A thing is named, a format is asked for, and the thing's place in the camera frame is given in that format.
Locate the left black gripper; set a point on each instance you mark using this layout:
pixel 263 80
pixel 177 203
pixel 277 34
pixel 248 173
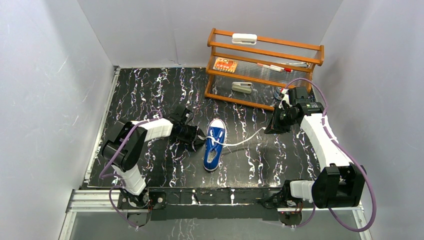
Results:
pixel 193 135

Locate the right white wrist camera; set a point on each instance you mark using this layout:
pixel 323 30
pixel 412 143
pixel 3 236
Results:
pixel 285 101

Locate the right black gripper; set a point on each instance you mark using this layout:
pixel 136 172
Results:
pixel 269 129

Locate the wooden shelf rack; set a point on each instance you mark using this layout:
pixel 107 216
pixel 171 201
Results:
pixel 252 70

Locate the grey stapler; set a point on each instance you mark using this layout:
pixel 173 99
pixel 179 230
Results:
pixel 242 87

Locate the red white marker pen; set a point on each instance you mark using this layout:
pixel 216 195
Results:
pixel 275 68

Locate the blue canvas sneaker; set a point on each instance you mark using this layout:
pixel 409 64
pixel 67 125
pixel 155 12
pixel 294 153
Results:
pixel 215 138

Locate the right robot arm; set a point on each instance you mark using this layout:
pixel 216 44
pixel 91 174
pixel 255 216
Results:
pixel 340 182

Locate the white box top shelf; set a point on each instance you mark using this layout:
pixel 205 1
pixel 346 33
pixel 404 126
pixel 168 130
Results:
pixel 244 39

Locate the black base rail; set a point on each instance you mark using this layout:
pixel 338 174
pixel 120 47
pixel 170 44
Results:
pixel 169 203

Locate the orange snack packet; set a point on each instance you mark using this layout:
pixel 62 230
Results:
pixel 225 65

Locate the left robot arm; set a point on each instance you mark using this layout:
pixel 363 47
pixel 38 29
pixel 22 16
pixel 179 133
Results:
pixel 123 148

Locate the small bottle on shelf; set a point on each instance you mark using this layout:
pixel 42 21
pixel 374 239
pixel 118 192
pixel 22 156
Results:
pixel 279 93

